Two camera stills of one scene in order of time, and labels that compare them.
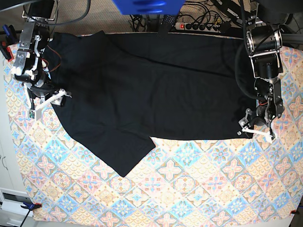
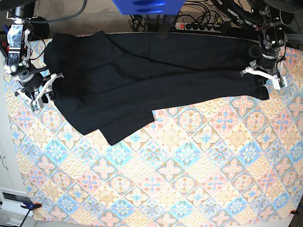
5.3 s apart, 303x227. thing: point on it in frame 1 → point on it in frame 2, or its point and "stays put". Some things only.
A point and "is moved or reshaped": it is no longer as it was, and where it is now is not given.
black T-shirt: x=119 y=89 is moved or reshaped
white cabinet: x=12 y=190 stays put
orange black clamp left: x=6 y=50 stays put
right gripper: x=249 y=120 → x=265 y=63
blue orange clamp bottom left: x=31 y=206 stays put
